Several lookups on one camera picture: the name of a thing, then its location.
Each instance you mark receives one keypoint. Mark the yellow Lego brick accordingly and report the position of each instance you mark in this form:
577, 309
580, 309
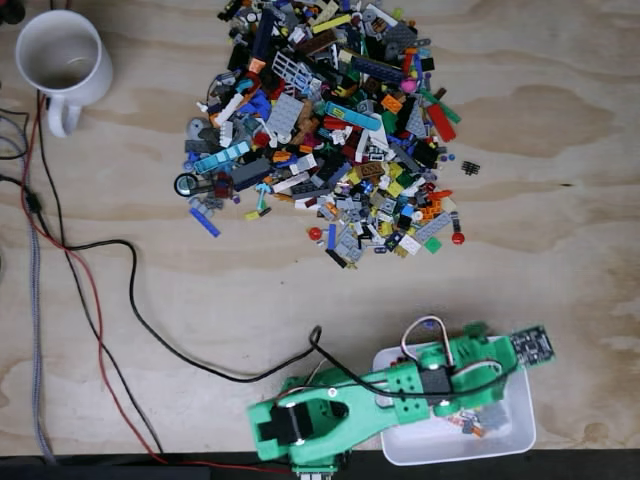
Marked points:
257, 215

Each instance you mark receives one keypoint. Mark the large grey Lego plate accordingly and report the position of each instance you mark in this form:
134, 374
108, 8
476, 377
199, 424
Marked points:
285, 114

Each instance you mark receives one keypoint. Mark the long light blue Lego piece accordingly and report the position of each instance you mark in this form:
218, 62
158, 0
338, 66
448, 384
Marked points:
350, 115

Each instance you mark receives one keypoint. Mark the white plastic bin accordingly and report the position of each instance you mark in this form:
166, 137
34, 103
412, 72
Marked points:
450, 447

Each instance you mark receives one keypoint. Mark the grey square Lego plate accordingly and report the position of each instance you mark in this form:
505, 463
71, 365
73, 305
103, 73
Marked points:
346, 241
354, 253

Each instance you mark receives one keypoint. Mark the black Lego tile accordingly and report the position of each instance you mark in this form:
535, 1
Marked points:
336, 257

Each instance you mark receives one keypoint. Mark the small orange Lego piece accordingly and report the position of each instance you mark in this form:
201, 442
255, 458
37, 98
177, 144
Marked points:
472, 428

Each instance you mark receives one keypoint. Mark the dark grey Lego plate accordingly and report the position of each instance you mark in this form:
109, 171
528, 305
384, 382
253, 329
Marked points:
305, 189

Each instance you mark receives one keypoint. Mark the long yellow Lego tile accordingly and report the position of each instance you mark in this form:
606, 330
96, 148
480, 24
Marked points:
331, 24

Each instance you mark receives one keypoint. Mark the green camera circuit board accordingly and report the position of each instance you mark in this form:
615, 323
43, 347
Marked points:
532, 345

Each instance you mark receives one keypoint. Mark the white square Lego plate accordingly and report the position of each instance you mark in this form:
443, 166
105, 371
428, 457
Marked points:
410, 244

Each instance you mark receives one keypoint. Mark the pink Lego ball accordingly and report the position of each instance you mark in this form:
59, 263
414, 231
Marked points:
409, 85

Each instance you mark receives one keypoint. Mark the light blue Lego pickaxe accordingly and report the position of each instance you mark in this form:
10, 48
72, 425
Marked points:
263, 195

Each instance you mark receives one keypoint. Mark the black Lego wheel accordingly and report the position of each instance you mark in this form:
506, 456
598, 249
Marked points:
186, 184

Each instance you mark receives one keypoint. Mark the long dark blue Lego plate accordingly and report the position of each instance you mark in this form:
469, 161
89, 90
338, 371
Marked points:
377, 69

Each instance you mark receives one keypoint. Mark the blue Lego tile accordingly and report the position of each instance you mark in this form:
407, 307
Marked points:
332, 236

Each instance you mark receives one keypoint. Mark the white Lego window grille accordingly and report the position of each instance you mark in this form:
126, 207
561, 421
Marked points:
289, 72

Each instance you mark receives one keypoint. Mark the small black Lego grille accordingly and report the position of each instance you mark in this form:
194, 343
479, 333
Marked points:
470, 167

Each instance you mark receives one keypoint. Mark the red round Lego plate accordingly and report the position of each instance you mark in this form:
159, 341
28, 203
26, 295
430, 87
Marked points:
315, 233
457, 238

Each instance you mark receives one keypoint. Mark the long grey Lego plate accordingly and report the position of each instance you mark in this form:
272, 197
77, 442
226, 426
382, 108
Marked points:
432, 227

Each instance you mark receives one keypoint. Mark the long teal Lego container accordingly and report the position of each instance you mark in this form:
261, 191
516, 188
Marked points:
222, 156

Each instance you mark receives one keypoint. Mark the green square Lego plate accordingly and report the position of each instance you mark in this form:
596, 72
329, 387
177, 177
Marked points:
433, 245

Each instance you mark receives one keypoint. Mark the white ceramic mug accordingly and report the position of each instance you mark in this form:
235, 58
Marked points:
97, 75

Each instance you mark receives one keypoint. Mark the long red Lego piece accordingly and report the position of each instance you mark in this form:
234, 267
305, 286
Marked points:
441, 122

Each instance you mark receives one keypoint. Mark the long dark grey Lego slope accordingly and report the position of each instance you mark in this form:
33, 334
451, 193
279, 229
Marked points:
250, 174

